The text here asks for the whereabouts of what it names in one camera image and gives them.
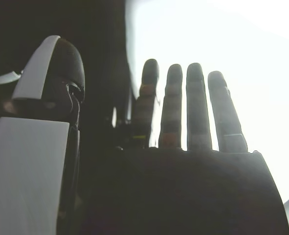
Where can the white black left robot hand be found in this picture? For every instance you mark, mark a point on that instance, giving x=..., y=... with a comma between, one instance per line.
x=183, y=191

